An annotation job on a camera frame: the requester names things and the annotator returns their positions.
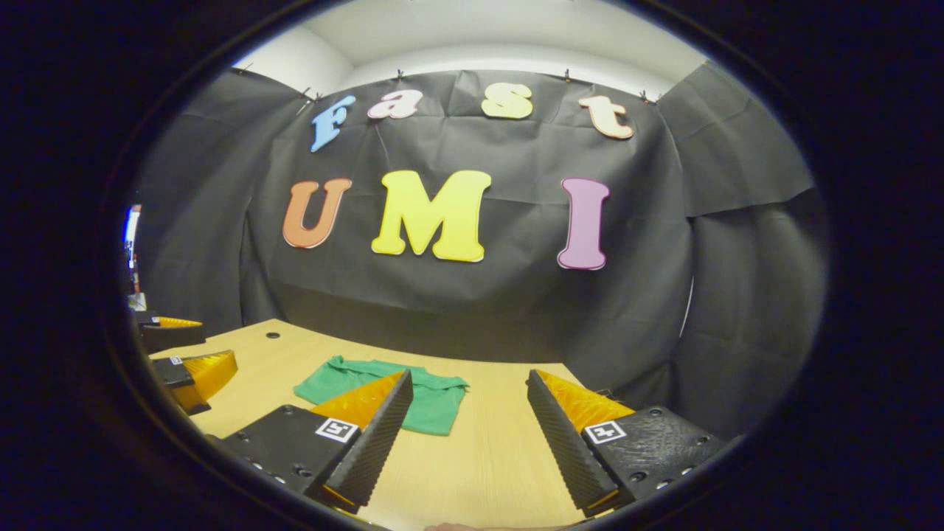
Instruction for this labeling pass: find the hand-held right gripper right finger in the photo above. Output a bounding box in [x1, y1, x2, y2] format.
[527, 369, 731, 528]

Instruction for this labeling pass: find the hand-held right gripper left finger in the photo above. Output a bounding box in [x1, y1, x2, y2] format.
[206, 370, 414, 515]

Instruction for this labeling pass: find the green T-shirt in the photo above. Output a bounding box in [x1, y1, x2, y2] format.
[294, 355, 470, 436]

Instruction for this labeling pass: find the black backdrop cloth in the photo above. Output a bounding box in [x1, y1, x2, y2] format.
[133, 63, 830, 443]

